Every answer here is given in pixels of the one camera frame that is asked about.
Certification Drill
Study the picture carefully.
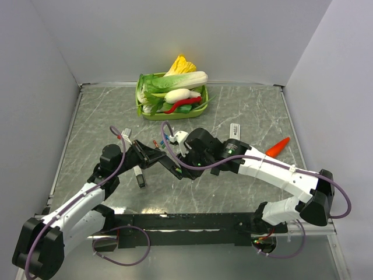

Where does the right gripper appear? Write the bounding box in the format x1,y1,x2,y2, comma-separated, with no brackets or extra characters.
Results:
175,144,213,180

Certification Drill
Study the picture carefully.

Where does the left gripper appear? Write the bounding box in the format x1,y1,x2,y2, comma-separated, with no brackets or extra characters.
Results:
114,139,166,176

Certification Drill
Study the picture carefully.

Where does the black battery cover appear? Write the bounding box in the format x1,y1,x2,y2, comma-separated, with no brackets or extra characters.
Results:
210,168,220,176

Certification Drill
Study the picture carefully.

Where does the white battery cover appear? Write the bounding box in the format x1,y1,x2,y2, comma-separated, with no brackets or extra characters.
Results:
230,123,241,141

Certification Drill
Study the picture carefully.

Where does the black remote control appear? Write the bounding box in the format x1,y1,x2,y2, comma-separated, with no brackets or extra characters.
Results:
159,156,183,180

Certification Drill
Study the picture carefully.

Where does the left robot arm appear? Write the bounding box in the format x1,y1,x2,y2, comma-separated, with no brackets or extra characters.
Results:
12,141,166,279

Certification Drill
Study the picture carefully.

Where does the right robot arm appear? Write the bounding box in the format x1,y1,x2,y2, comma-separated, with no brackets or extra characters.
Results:
169,128,335,233

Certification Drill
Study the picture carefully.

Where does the green plastic tray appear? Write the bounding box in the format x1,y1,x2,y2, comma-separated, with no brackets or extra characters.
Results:
136,73,209,121

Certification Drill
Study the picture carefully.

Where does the green parsley sprig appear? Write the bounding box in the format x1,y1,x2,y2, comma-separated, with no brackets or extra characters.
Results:
136,92,166,116

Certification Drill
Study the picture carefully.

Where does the red chili pepper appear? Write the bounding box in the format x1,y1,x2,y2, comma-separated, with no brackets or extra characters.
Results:
164,96,202,114

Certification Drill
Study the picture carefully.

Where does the white toy radish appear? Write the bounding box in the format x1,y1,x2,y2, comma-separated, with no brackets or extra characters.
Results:
164,89,201,104

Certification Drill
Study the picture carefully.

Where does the long green napa cabbage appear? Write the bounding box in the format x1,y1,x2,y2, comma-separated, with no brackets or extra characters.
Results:
145,71,208,93

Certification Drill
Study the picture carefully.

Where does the small green bok choy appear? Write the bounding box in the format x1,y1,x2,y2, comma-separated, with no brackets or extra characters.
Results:
136,74,156,104

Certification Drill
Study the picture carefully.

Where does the orange toy carrot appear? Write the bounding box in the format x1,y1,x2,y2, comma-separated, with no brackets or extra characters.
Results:
265,137,290,158

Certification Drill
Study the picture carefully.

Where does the black base bar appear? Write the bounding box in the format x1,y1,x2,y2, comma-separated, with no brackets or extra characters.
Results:
94,212,288,249

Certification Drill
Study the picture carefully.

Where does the yellow toy cabbage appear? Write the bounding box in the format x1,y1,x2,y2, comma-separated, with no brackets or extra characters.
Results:
164,54,196,76

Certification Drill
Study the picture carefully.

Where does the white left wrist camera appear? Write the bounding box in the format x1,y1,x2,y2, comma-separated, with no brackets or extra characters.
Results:
121,128,132,143

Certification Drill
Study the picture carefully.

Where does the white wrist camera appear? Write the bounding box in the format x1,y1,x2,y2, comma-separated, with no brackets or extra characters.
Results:
121,128,132,143
169,131,189,157

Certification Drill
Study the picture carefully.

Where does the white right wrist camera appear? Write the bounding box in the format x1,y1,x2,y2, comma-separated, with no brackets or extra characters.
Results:
169,131,189,157

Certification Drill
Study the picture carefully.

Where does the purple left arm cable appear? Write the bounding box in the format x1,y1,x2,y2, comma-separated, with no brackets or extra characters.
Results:
24,125,126,280

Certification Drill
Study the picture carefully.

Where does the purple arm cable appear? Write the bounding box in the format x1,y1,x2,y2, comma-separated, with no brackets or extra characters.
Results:
24,125,126,280
160,121,352,219

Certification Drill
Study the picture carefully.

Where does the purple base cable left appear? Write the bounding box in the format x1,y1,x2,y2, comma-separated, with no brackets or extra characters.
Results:
92,225,152,267

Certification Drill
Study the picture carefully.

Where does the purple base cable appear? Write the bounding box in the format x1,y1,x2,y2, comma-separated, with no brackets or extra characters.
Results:
92,225,152,267
252,218,307,260

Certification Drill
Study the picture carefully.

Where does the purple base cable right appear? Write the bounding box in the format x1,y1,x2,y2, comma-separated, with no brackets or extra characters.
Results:
252,218,307,260

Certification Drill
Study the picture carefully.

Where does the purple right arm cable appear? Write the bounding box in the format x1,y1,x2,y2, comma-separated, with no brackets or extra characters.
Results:
160,121,352,219

